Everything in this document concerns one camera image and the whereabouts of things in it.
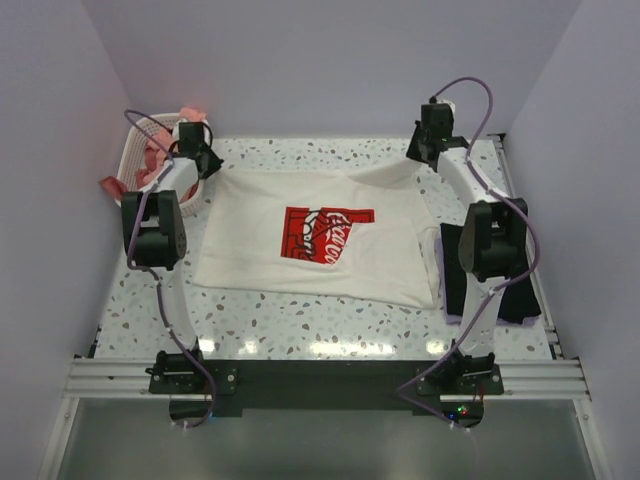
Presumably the white t-shirt red print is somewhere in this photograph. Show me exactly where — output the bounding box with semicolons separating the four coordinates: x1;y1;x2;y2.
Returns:
194;160;441;310

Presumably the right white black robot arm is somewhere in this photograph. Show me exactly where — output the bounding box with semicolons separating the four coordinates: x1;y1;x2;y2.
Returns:
407;97;527;393

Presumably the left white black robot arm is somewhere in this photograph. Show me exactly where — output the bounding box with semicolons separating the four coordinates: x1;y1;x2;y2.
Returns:
120;121;223;392

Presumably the pink crumpled t-shirt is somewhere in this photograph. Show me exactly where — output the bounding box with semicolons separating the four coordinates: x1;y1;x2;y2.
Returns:
126;107;213;190

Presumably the white plastic laundry basket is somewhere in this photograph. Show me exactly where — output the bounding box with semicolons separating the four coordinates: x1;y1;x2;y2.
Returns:
102;107;209;218

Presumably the folded lavender t-shirt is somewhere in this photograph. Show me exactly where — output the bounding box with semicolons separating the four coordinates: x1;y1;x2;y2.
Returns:
435;238;542;327

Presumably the folded black t-shirt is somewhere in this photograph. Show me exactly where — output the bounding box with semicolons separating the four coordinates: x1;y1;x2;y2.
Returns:
435;223;542;326

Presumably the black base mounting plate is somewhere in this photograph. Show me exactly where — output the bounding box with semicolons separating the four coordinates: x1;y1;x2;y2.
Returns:
146;352;505;426

